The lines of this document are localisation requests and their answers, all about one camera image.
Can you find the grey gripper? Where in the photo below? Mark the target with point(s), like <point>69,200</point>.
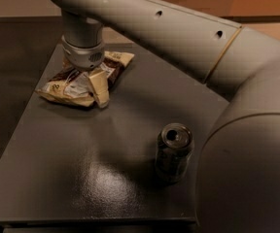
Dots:
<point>83,57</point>

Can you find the brown chip bag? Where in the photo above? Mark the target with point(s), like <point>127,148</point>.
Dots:
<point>70,86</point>

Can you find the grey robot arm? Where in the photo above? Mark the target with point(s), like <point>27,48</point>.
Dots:
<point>237,187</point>

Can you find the silver green 7up can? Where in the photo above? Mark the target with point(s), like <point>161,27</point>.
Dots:
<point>175,146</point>

